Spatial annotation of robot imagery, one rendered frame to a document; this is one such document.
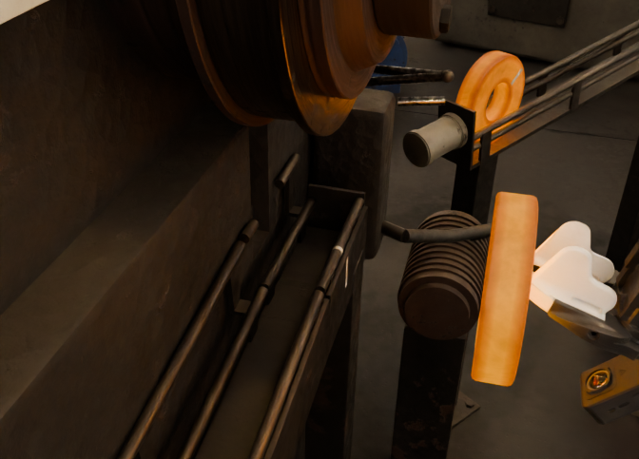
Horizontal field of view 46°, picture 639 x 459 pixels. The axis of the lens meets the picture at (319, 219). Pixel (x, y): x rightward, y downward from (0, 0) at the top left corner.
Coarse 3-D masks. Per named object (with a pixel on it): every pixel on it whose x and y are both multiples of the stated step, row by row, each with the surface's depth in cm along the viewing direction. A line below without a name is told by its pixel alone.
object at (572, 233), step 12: (564, 228) 59; (576, 228) 59; (588, 228) 59; (552, 240) 60; (564, 240) 60; (576, 240) 60; (588, 240) 59; (540, 252) 61; (552, 252) 61; (540, 264) 61; (600, 264) 60; (612, 264) 60; (600, 276) 61
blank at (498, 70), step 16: (480, 64) 119; (496, 64) 119; (512, 64) 122; (464, 80) 119; (480, 80) 118; (496, 80) 120; (512, 80) 124; (464, 96) 119; (480, 96) 119; (496, 96) 127; (512, 96) 126; (480, 112) 121; (496, 112) 127; (480, 128) 123; (496, 128) 127
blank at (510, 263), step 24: (504, 192) 61; (504, 216) 57; (528, 216) 57; (504, 240) 55; (528, 240) 55; (504, 264) 55; (528, 264) 54; (504, 288) 54; (528, 288) 54; (480, 312) 55; (504, 312) 54; (480, 336) 55; (504, 336) 55; (480, 360) 57; (504, 360) 56; (504, 384) 59
